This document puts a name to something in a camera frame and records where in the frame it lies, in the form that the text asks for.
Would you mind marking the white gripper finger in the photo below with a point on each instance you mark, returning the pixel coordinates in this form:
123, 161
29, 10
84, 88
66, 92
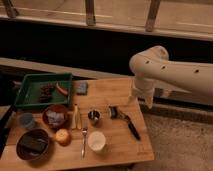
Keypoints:
132, 96
149, 102

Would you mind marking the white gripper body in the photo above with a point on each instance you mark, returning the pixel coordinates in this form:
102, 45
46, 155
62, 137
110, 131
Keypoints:
143, 88

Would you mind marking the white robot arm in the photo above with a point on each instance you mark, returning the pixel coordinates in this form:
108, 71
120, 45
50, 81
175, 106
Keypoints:
154, 64

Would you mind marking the wooden board table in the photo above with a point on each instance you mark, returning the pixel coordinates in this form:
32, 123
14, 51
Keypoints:
117, 133

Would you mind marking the small metal cup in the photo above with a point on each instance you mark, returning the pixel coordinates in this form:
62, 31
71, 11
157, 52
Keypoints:
94, 117

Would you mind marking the blue sponge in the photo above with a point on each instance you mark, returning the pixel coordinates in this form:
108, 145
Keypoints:
82, 88

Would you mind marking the white cup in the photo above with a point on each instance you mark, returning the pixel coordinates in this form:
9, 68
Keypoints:
96, 141

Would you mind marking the metal fork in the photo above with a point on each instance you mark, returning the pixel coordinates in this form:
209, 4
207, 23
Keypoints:
84, 134

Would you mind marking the peeled banana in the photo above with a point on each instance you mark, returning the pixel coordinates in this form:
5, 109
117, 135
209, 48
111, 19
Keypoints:
76, 118

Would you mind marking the red sausage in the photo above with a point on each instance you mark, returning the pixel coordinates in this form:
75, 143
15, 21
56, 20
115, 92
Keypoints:
61, 90

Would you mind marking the yellow apple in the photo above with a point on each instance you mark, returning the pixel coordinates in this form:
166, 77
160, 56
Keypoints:
63, 136

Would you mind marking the brown bowl with white cloth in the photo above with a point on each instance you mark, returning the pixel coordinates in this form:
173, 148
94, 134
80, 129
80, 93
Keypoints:
55, 116

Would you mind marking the dark brown food pieces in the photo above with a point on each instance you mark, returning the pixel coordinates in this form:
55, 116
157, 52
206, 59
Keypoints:
46, 93

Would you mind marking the green plastic tray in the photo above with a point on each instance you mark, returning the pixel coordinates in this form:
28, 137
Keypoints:
29, 92

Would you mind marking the blue plastic cup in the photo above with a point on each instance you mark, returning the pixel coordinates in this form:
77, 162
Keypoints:
26, 120

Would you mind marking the dark bowl with black object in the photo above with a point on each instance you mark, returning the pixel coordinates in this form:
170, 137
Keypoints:
32, 144

